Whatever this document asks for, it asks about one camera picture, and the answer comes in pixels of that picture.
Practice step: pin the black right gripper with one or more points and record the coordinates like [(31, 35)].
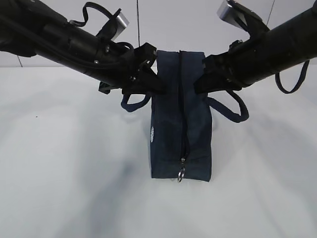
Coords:
[(225, 71)]

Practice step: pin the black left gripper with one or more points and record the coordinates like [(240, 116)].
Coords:
[(141, 79)]

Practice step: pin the navy blue lunch bag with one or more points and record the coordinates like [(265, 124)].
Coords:
[(181, 119)]

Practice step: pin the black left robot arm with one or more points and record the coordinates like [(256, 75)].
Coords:
[(29, 28)]

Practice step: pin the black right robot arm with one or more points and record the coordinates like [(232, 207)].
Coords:
[(267, 52)]

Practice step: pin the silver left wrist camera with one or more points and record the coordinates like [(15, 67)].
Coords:
[(113, 27)]

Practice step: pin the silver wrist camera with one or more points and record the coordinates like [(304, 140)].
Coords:
[(234, 13), (113, 27)]

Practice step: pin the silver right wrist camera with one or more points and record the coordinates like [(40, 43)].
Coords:
[(234, 13)]

